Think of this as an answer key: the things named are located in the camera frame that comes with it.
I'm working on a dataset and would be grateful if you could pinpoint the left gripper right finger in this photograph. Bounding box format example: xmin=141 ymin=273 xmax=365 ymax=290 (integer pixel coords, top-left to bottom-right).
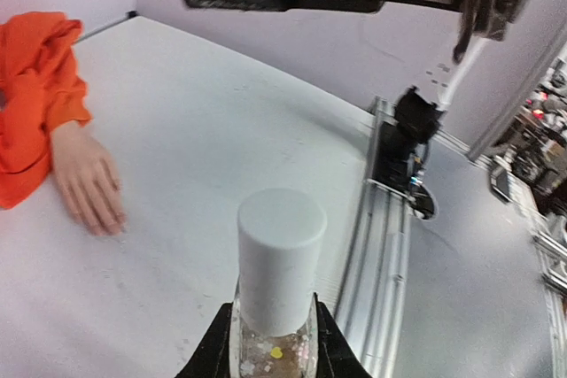
xmin=314 ymin=293 xmax=370 ymax=378

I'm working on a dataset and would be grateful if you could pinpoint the orange cloth garment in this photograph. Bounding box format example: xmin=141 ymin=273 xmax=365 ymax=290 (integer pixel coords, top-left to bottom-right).
xmin=1 ymin=12 xmax=91 ymax=209

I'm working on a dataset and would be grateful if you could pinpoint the aluminium front rail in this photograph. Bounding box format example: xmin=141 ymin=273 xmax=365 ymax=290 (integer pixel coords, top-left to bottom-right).
xmin=334 ymin=98 xmax=474 ymax=377

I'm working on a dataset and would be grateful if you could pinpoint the white nail polish cap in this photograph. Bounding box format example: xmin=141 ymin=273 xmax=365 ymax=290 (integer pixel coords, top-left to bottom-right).
xmin=237 ymin=189 xmax=327 ymax=337

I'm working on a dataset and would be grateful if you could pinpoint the clear nail polish bottle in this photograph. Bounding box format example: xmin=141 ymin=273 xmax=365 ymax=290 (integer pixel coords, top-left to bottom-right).
xmin=229 ymin=290 xmax=319 ymax=378

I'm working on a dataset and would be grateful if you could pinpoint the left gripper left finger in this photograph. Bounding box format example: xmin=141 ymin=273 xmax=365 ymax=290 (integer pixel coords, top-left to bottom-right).
xmin=175 ymin=303 xmax=233 ymax=378

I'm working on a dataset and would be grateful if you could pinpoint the mannequin hand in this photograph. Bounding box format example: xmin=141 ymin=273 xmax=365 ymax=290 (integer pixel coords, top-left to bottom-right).
xmin=50 ymin=121 xmax=126 ymax=235

